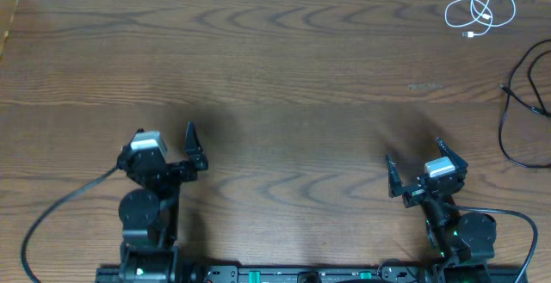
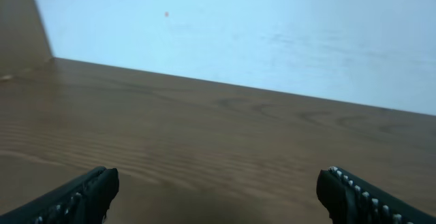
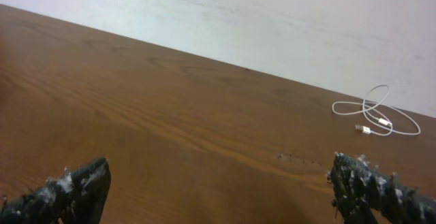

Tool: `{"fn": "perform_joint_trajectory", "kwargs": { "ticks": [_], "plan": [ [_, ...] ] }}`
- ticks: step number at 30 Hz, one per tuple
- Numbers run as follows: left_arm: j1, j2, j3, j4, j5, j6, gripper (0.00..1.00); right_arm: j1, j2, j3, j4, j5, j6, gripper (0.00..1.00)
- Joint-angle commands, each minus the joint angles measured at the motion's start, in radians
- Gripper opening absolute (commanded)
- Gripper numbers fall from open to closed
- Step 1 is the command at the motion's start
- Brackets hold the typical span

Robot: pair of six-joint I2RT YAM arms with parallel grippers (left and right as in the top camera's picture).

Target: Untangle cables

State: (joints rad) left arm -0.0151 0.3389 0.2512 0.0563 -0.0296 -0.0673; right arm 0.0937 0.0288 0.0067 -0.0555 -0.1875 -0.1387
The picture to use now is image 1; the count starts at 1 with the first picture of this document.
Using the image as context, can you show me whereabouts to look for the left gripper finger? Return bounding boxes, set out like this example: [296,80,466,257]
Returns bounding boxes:
[117,138,133,163]
[184,121,203,163]

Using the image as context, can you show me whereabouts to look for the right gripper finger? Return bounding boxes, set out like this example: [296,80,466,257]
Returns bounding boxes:
[436,137,468,169]
[385,155,403,198]

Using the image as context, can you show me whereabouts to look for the black usb cable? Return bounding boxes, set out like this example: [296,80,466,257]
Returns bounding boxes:
[498,38,551,170]

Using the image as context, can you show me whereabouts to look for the white usb cable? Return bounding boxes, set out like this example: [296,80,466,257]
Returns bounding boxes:
[443,0,517,39]

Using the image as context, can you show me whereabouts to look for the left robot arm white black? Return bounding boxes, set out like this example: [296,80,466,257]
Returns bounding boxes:
[117,122,208,283]

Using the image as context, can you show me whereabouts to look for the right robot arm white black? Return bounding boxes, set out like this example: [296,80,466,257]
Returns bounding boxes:
[385,138,497,282]

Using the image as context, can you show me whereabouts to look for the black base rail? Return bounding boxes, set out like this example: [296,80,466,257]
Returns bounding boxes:
[95,261,529,283]

